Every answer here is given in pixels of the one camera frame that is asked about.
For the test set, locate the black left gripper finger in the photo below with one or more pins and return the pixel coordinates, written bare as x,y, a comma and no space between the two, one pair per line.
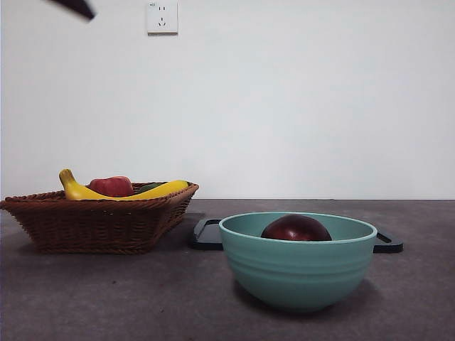
78,8

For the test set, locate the dark red plum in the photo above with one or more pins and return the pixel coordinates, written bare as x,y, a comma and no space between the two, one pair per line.
295,229

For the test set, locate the red apple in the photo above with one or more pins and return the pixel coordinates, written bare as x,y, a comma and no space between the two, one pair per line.
112,185

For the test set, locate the teal ribbed bowl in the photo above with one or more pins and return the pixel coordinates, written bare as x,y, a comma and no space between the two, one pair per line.
295,273

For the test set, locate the white wall socket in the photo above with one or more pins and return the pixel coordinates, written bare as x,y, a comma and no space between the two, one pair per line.
162,17

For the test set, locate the yellow banana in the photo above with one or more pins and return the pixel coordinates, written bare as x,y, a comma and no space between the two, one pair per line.
73,188

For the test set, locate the dark rectangular tray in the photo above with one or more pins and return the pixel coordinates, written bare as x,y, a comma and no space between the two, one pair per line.
206,238

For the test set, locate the brown wicker basket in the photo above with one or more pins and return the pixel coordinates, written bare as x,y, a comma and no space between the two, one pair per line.
89,227

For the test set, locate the dark green vegetable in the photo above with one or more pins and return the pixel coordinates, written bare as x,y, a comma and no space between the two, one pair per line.
149,187

